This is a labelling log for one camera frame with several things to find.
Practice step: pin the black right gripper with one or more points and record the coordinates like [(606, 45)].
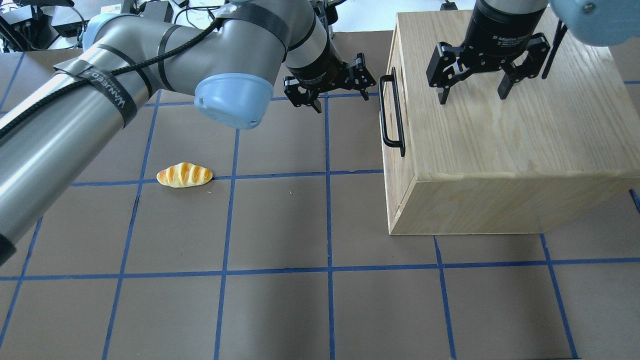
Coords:
[(500, 30)]

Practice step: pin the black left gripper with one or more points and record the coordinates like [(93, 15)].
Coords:
[(320, 69)]

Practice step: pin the wooden drawer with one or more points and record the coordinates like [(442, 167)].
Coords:
[(398, 163)]

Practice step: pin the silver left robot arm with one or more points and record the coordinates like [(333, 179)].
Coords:
[(230, 68)]

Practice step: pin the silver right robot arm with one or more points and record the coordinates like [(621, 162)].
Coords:
[(598, 23)]

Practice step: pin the light wooden drawer cabinet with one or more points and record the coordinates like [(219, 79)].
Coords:
[(550, 151)]

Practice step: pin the toy bread roll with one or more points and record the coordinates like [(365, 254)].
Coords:
[(184, 175)]

